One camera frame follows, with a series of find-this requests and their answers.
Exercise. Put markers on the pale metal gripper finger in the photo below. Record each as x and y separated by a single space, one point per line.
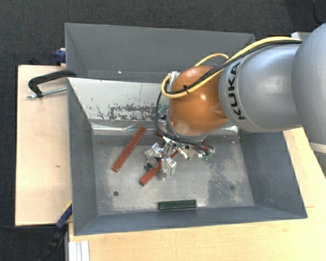
168 168
153 152

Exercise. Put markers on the dark green flat block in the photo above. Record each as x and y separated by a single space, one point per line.
177 204
148 167

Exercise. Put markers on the grey metal bin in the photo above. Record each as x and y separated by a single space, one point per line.
179 189

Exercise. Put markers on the pale wood flat board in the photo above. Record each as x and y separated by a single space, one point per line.
40 151

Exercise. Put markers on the black cylinder on white bracket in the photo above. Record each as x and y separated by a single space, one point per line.
187 151

